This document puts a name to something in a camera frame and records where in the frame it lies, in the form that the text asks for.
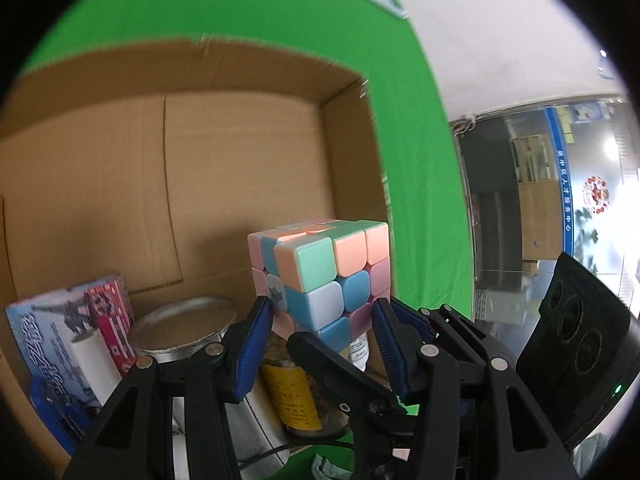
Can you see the clear plastic bag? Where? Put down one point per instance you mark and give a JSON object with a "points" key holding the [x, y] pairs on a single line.
{"points": [[327, 467]]}

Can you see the pastel puzzle cube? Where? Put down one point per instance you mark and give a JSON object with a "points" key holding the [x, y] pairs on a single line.
{"points": [[320, 270]]}

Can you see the glass partition with blue stripe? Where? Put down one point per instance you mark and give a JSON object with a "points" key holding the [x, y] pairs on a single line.
{"points": [[500, 185]]}

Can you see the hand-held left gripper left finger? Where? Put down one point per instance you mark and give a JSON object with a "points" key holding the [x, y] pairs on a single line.
{"points": [[250, 355]]}

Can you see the colourful printed box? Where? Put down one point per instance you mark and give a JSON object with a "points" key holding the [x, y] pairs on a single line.
{"points": [[45, 330]]}

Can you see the silver metal can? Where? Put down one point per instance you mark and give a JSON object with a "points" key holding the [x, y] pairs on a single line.
{"points": [[180, 325]]}

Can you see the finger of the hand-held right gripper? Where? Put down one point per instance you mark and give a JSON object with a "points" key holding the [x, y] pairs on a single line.
{"points": [[330, 370], [460, 330]]}

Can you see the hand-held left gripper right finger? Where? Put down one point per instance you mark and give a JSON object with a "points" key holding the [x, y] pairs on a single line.
{"points": [[390, 355]]}

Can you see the light blue flat box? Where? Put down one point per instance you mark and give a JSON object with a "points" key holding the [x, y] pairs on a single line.
{"points": [[385, 1]]}

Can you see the yellow label jar black lid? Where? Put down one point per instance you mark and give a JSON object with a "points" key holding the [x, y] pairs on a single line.
{"points": [[290, 395]]}

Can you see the wooden cabinet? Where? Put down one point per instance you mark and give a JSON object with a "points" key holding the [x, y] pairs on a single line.
{"points": [[540, 215]]}

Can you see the brown cardboard box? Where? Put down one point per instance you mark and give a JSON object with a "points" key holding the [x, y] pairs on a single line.
{"points": [[225, 160]]}

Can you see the red round decoration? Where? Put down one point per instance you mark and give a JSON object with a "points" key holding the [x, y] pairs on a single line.
{"points": [[596, 195]]}

